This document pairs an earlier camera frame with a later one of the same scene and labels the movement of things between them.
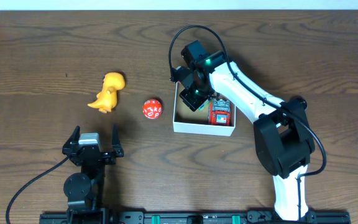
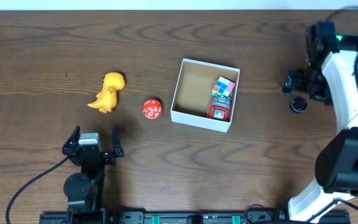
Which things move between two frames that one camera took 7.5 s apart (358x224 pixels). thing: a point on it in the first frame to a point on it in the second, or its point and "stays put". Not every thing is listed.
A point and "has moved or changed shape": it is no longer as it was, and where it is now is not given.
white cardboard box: [186, 120] has moved or changed shape
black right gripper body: [191, 101] to [301, 82]
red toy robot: [219, 112] has moved or changed shape
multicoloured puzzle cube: [202, 106] has moved or changed shape
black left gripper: [92, 153] stays put
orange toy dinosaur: [107, 98] stays put
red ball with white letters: [151, 108] stays put
